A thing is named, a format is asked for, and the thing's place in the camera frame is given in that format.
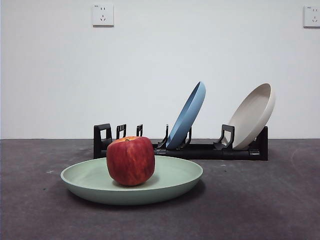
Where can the red apple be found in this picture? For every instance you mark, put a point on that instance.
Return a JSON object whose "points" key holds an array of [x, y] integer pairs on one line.
{"points": [[130, 162]]}

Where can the green round plate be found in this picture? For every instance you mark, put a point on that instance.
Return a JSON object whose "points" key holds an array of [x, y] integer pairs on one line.
{"points": [[175, 175]]}

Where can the blue round plate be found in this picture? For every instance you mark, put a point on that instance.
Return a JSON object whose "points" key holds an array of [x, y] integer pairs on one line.
{"points": [[187, 117]]}

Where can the black plate rack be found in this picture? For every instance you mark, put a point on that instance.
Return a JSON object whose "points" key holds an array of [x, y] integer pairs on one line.
{"points": [[212, 153]]}

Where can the beige round plate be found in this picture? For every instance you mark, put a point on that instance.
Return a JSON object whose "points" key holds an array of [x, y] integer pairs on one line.
{"points": [[252, 115]]}

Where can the white wall socket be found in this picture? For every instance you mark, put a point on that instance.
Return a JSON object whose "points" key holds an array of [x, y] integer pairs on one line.
{"points": [[312, 16], [103, 15]]}

